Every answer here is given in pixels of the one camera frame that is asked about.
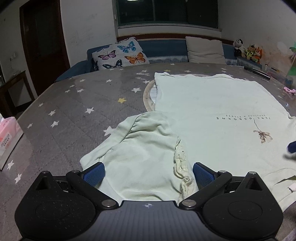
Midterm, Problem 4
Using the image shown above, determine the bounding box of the pale green t-shirt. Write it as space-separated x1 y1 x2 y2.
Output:
80 73 295 209

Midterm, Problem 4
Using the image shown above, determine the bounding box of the grey star tablecloth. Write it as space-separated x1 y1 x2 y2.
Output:
1 63 295 240

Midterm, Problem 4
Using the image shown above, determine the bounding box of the clear plastic box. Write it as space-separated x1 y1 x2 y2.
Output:
264 65 293 88

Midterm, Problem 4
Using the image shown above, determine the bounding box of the colourful pinwheel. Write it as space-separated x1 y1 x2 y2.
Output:
286 42 296 76

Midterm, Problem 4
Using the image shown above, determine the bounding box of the black remote bar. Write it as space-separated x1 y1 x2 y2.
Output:
244 66 270 81

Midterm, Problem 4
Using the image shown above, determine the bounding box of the pink tissue box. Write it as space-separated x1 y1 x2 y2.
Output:
0 117 23 171

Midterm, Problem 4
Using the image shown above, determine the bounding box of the orange plush toy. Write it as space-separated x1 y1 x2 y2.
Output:
254 47 263 64

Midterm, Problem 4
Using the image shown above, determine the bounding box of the round induction cooktop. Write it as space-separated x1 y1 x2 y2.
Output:
142 80 157 111

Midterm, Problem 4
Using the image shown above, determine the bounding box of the panda plush toy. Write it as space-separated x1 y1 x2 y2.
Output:
233 39 245 57

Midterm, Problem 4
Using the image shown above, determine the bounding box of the dark wooden side table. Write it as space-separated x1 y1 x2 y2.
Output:
1 71 35 118

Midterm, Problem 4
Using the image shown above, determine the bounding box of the beige plain pillow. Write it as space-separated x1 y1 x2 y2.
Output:
186 37 226 64

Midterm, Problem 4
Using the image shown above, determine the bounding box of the butterfly print pillow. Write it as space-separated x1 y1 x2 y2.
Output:
92 37 149 71

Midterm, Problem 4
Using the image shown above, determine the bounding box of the blue sofa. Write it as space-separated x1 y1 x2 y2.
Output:
56 39 262 81

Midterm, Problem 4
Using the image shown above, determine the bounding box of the dark wooden door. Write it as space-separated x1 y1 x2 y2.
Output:
20 0 70 95

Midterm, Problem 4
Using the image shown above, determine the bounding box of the dark green window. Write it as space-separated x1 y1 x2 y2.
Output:
115 0 218 29

